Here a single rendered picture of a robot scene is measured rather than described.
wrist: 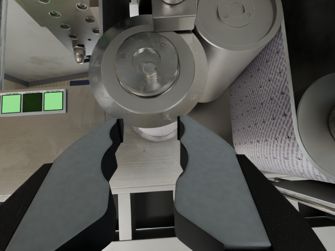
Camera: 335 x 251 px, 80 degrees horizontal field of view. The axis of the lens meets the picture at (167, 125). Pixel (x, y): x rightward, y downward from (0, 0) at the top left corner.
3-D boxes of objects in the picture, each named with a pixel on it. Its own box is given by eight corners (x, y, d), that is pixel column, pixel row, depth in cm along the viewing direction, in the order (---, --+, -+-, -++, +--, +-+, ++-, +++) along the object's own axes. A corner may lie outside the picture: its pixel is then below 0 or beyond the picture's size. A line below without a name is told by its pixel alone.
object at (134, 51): (168, 23, 23) (187, 82, 22) (168, 33, 25) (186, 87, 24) (105, 40, 23) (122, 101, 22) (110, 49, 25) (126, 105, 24)
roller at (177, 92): (190, 20, 25) (199, 109, 24) (179, 87, 51) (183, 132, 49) (98, 27, 25) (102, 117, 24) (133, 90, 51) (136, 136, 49)
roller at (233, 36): (276, -35, 27) (289, 49, 25) (224, 56, 52) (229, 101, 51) (187, -30, 27) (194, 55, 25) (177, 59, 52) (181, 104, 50)
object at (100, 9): (100, -77, 29) (103, 43, 26) (130, 26, 52) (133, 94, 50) (96, -77, 29) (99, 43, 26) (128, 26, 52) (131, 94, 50)
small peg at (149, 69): (154, 59, 20) (158, 71, 20) (155, 70, 23) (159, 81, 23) (140, 62, 20) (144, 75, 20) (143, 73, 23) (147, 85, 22)
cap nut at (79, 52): (83, 45, 58) (83, 60, 58) (87, 52, 62) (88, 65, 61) (70, 46, 58) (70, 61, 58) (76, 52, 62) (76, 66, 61)
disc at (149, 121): (201, 9, 26) (214, 122, 24) (201, 12, 26) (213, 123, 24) (86, 18, 26) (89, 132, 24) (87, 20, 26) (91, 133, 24)
